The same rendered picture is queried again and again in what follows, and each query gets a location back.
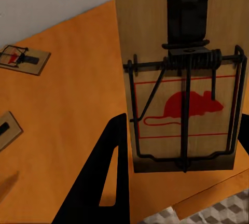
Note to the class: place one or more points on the mousetrap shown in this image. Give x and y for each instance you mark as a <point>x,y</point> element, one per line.
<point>9,130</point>
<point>185,67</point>
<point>25,60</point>

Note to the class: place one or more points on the cabinet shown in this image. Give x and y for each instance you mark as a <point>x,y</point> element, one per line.
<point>63,113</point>

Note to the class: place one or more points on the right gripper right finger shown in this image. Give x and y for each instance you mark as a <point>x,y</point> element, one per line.
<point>243,137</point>

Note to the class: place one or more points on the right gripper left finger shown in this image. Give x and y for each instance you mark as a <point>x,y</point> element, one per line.
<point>81,206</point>

